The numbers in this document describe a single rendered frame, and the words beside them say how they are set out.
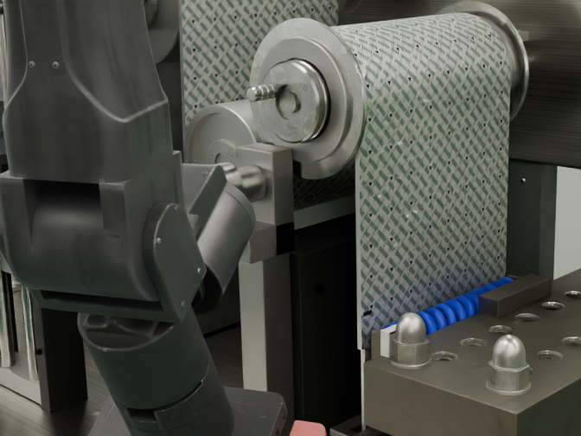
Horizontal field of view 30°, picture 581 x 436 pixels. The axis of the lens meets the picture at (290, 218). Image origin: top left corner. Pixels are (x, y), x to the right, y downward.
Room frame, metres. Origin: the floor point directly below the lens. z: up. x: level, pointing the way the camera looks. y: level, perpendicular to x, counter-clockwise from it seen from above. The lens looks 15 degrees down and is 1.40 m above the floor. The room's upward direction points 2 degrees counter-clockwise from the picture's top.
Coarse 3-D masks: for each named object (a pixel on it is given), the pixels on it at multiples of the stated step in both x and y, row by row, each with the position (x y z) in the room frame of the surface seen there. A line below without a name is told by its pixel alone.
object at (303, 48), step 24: (288, 48) 1.00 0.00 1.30; (312, 48) 0.97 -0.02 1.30; (264, 72) 1.02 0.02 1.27; (336, 72) 0.95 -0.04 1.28; (336, 96) 0.95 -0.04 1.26; (264, 120) 1.02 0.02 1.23; (336, 120) 0.95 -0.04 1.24; (288, 144) 1.00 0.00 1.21; (312, 144) 0.98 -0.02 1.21; (336, 144) 0.96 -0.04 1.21
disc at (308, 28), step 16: (272, 32) 1.02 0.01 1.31; (288, 32) 1.00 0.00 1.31; (304, 32) 0.99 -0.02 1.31; (320, 32) 0.97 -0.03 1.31; (336, 48) 0.96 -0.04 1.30; (256, 64) 1.03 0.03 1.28; (352, 64) 0.95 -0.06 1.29; (256, 80) 1.03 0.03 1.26; (352, 80) 0.95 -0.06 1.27; (352, 96) 0.95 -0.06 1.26; (256, 112) 1.04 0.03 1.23; (352, 112) 0.95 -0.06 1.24; (256, 128) 1.04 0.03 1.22; (352, 128) 0.95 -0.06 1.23; (272, 144) 1.02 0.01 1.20; (352, 144) 0.95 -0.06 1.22; (320, 160) 0.98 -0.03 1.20; (336, 160) 0.96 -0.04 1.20; (304, 176) 0.99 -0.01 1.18; (320, 176) 0.98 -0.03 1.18
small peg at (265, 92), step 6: (270, 84) 0.98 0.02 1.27; (252, 90) 0.97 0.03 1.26; (258, 90) 0.97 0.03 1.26; (264, 90) 0.97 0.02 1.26; (270, 90) 0.98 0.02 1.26; (276, 90) 0.98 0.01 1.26; (252, 96) 0.97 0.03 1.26; (258, 96) 0.97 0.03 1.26; (264, 96) 0.97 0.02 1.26; (270, 96) 0.98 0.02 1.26; (276, 96) 0.98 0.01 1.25
